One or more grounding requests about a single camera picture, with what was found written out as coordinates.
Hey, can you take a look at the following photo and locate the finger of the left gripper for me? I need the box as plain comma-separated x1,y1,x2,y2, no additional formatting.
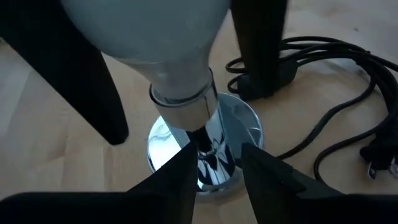
229,0,289,101
0,0,130,146

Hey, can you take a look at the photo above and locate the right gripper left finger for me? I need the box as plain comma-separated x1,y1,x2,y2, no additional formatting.
0,142,199,224

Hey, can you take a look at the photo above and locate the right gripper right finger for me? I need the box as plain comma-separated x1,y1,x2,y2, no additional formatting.
241,142,398,224

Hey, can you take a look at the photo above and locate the chrome table lamp base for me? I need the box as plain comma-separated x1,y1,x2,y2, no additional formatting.
146,70,265,195

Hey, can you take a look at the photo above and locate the white light bulb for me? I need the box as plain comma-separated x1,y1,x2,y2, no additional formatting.
60,0,231,103

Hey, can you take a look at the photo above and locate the black lamp power cord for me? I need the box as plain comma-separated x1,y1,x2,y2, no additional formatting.
225,35,398,184

